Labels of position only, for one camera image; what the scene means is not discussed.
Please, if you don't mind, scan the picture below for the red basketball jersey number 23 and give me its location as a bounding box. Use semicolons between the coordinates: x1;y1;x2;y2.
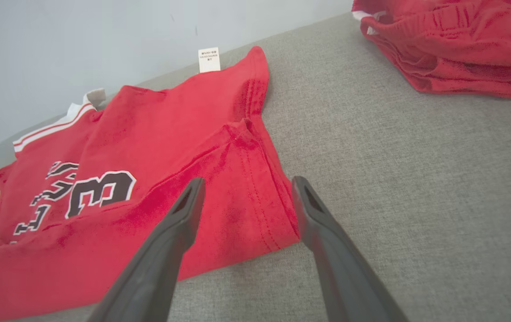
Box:
0;46;302;322

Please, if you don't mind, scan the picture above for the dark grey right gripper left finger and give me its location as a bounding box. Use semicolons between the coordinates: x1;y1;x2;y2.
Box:
86;178;206;322

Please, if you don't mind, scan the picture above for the red shorts white side stripe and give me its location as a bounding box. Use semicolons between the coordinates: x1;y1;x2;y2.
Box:
352;0;511;101

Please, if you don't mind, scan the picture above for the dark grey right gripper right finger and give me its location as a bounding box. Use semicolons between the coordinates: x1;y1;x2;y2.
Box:
292;175;410;322

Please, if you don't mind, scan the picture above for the grey fabric sofa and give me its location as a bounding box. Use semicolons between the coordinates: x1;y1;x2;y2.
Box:
0;11;511;322

